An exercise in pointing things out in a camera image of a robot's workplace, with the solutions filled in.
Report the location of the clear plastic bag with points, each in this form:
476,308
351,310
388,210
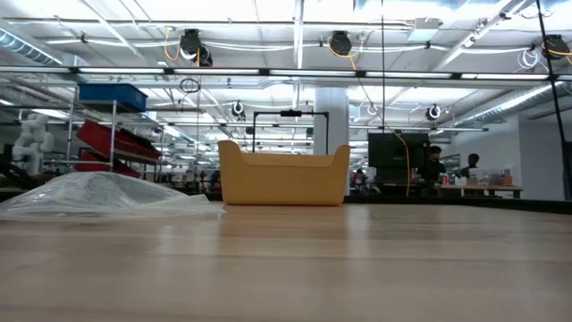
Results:
98,192

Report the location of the yellow plastic bin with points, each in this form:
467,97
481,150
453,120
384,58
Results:
281,179

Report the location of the white round column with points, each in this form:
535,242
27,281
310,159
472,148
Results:
330,121

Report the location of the black monitor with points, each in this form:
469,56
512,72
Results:
393,156

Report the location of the long ceiling light strip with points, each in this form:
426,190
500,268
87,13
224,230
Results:
214,70

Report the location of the person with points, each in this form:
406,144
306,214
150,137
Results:
434,167
472,161

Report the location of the metal shelf rack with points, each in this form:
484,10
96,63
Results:
113,147

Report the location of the red storage bin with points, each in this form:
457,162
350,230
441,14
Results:
103,136
96,165

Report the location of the blue storage bin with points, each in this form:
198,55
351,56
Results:
111,96

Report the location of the wooden side table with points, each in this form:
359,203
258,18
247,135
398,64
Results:
505,188

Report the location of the white robot figure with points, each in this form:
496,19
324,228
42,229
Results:
31,138

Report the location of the black slanted pole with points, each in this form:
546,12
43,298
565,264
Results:
554,89

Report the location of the black camera gantry frame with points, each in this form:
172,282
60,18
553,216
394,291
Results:
290,112

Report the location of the silver ventilation duct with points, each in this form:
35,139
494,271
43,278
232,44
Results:
505,105

